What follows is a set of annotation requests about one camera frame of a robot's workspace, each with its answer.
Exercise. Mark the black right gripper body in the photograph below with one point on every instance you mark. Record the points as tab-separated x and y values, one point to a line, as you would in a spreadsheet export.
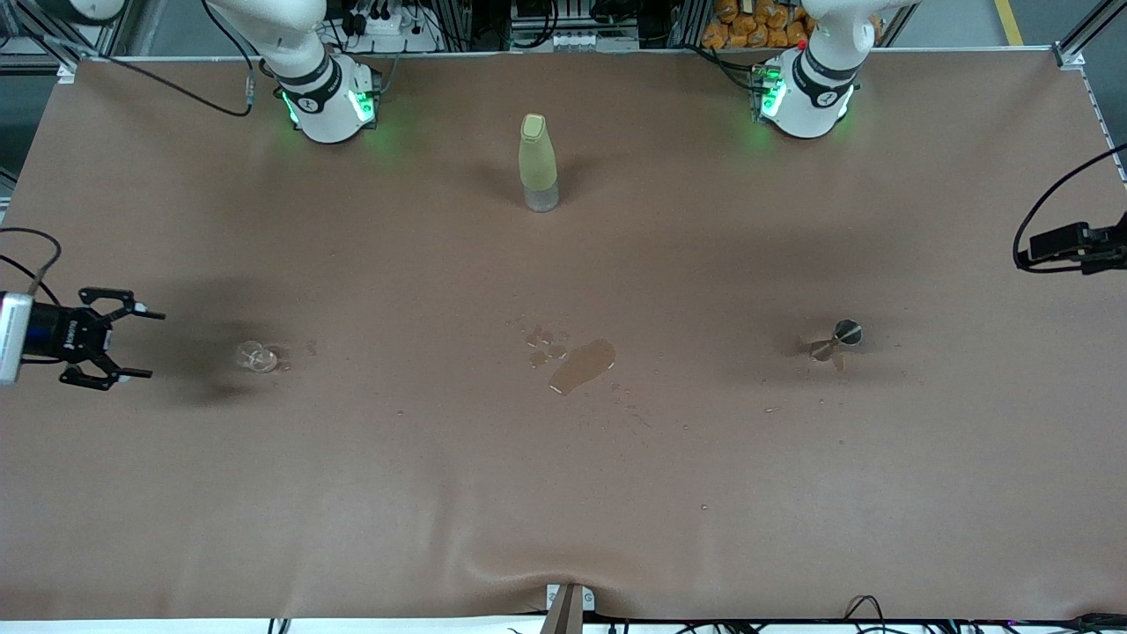
68	339

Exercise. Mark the small clear glass cup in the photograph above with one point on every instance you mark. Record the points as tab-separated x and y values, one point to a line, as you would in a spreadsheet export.
258	357

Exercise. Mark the metal double jigger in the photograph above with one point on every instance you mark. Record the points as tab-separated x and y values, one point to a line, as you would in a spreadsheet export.
848	332

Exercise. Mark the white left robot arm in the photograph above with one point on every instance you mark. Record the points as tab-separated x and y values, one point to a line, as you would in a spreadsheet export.
806	101

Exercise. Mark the yellow-green bottle shaker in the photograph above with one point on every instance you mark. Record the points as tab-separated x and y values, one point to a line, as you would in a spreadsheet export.
537	163

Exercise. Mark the orange packaged snacks pile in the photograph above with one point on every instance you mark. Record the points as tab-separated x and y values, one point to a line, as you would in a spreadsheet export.
748	26

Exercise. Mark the white power strip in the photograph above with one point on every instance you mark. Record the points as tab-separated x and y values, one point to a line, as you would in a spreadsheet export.
396	40
572	40

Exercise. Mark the brown liquid puddle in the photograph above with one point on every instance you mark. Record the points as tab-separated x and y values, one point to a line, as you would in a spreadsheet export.
585	363

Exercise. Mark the brown table cover mat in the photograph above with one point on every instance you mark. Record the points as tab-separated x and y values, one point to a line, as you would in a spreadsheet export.
563	493

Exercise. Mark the aluminium frame post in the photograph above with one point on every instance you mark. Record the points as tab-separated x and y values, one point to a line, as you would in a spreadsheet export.
48	35
1087	31

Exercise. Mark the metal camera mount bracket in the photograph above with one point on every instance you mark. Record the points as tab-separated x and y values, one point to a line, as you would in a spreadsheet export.
568	612

